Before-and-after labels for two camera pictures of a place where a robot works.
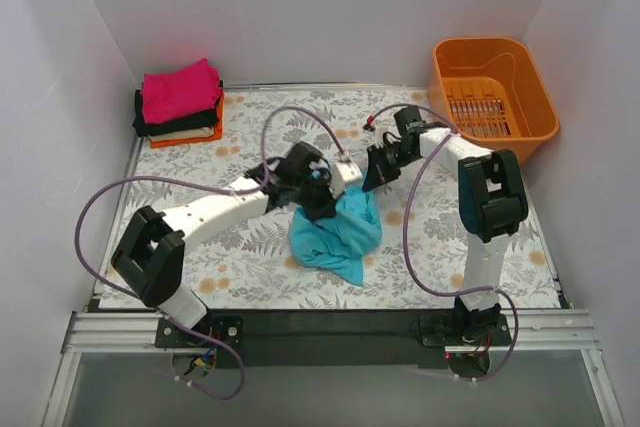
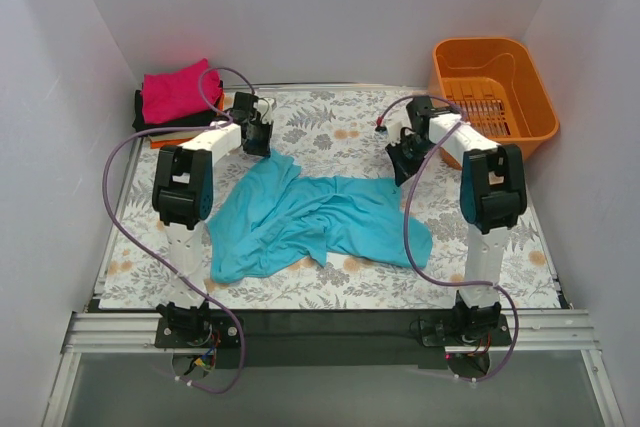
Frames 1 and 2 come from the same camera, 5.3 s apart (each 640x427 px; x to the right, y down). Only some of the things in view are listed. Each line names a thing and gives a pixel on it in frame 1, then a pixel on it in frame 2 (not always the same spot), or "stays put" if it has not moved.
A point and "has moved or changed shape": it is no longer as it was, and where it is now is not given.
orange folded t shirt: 217,134 stays put
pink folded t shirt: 180,93 stays put
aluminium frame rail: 527,332 stays put
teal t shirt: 338,242 has moved or changed shape
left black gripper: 319,195 → 258,136
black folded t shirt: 202,119 stays put
